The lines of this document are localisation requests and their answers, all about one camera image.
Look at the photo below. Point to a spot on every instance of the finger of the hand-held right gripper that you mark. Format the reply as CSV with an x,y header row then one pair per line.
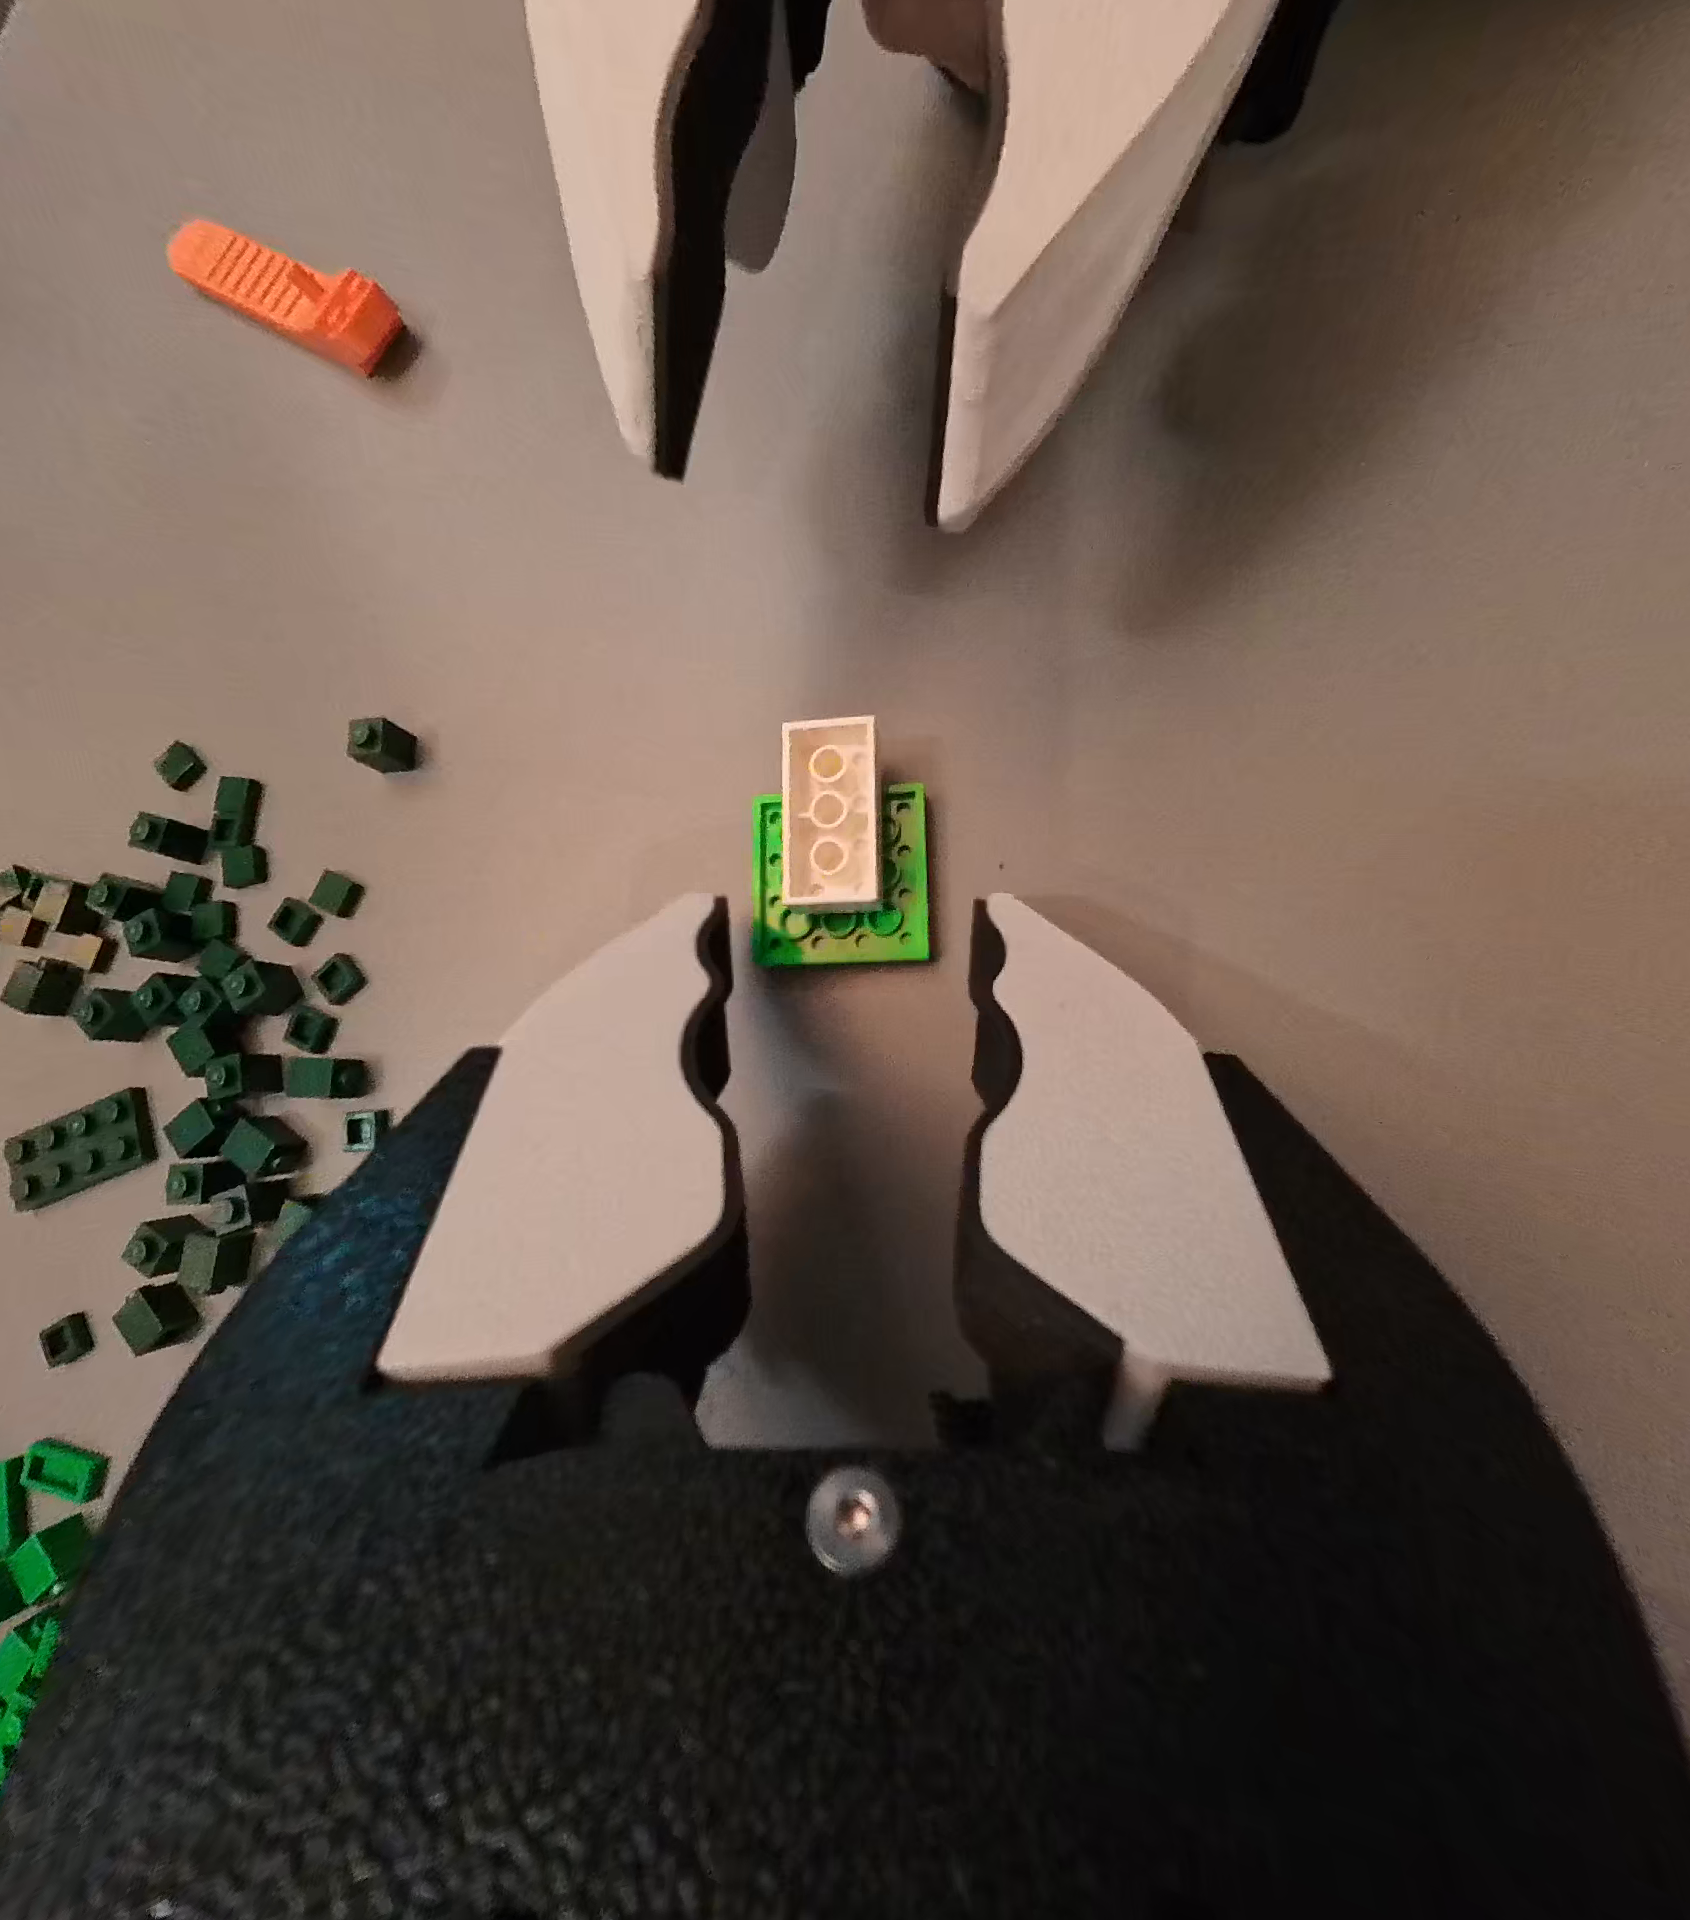
x,y
605,180
1084,224

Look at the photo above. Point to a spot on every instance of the bright green lego plate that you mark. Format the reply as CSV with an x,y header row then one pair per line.
x,y
905,901

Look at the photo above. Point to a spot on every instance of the white lego brick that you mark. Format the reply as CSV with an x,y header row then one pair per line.
x,y
831,811

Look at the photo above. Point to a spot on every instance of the orange brick separator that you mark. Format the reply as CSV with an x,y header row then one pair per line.
x,y
274,292

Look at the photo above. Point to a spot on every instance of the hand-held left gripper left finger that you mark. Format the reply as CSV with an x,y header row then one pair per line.
x,y
560,1171

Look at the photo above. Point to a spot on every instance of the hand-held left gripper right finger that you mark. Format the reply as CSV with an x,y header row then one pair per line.
x,y
1145,1185

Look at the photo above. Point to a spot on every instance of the pile of dark green bricks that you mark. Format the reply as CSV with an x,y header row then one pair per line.
x,y
209,1034

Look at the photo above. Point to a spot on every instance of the dark green long brick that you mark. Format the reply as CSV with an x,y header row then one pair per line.
x,y
80,1152

